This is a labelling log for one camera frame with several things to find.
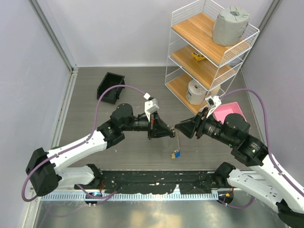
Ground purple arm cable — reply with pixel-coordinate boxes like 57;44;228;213
219;88;304;198
21;85;147;202

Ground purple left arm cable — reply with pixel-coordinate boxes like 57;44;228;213
21;85;147;202

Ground grey wrapped paper roll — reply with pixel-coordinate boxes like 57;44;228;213
212;6;250;47

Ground white labelled paper roll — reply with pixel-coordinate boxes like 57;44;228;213
186;80;207;105

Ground pink plastic tray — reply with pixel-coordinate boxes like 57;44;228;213
213;102;246;123

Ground beige cup on shelf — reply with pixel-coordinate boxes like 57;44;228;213
209;85;221;96

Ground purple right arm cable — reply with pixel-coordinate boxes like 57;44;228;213
219;88;304;198

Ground white slotted cable duct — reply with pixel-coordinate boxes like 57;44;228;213
41;190;219;202

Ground yellow toy on shelf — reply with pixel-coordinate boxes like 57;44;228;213
191;52;206;62

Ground black plastic storage bin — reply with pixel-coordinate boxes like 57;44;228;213
96;72;126;105

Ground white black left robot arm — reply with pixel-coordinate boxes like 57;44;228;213
25;101;175;197

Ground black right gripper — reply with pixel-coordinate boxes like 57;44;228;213
174;106;235;145

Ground white wire wooden shelf rack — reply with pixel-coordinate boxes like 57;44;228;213
164;0;259;114

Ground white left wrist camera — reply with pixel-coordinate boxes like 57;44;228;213
144;98;159;122

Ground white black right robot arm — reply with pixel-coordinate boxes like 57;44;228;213
175;109;304;228

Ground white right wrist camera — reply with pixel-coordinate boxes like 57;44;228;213
205;95;221;118

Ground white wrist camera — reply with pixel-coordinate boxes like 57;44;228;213
205;95;221;118
144;98;159;122

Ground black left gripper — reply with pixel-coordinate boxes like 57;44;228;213
121;110;174;140

